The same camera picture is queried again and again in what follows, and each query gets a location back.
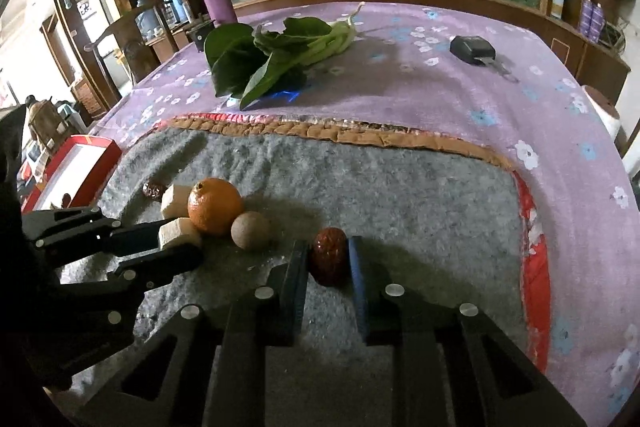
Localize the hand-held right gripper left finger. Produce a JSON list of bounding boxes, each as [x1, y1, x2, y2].
[[75, 239, 311, 427]]

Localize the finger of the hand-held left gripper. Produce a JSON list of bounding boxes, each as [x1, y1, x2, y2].
[[22, 207, 166, 265], [45, 244, 203, 388]]

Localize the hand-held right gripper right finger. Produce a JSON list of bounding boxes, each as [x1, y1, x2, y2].
[[347, 234, 588, 427]]

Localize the peeled banana piece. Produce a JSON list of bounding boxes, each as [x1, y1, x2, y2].
[[160, 183, 196, 220], [158, 217, 203, 250]]

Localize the red box with white inside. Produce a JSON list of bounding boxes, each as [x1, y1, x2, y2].
[[22, 134, 123, 212]]

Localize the orange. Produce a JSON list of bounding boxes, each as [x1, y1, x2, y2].
[[187, 177, 245, 237]]

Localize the grey felt mat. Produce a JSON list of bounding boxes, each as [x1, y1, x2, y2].
[[50, 114, 551, 427]]

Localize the blue plastic item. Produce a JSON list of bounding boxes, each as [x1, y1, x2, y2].
[[227, 89, 301, 105]]

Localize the wooden chair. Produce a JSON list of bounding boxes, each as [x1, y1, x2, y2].
[[85, 4, 176, 82]]

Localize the purple floral tablecloth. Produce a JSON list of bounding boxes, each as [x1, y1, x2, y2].
[[92, 2, 640, 427]]

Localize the blue water jug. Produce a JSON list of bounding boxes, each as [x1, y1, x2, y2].
[[136, 0, 162, 40]]

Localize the leafy green vegetable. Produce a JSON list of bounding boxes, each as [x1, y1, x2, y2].
[[202, 2, 366, 110]]

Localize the black car key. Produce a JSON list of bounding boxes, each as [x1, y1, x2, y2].
[[449, 35, 521, 80]]

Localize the wooden low cabinet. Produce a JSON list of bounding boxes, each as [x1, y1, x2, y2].
[[545, 14, 631, 92]]

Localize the wire basket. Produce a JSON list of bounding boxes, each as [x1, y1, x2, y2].
[[600, 19, 628, 52]]

